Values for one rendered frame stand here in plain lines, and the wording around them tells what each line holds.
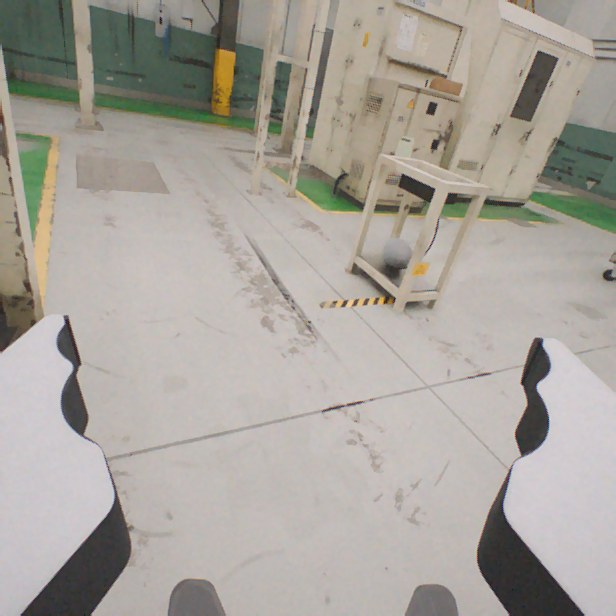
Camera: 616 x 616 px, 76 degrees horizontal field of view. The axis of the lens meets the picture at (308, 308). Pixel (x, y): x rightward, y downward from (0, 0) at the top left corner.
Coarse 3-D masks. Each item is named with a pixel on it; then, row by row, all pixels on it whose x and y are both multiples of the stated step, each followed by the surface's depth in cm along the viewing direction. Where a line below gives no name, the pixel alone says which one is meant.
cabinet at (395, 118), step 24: (360, 96) 414; (384, 96) 382; (408, 96) 378; (432, 96) 390; (456, 96) 401; (360, 120) 417; (384, 120) 384; (408, 120) 392; (432, 120) 404; (360, 144) 420; (384, 144) 395; (408, 144) 407; (432, 144) 420; (360, 168) 422; (360, 192) 426; (384, 192) 427
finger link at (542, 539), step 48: (528, 384) 11; (576, 384) 9; (528, 432) 9; (576, 432) 8; (528, 480) 7; (576, 480) 7; (528, 528) 6; (576, 528) 6; (528, 576) 6; (576, 576) 6
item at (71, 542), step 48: (48, 336) 9; (0, 384) 8; (48, 384) 8; (0, 432) 7; (48, 432) 7; (0, 480) 6; (48, 480) 6; (96, 480) 6; (0, 528) 6; (48, 528) 6; (96, 528) 6; (0, 576) 5; (48, 576) 5; (96, 576) 6
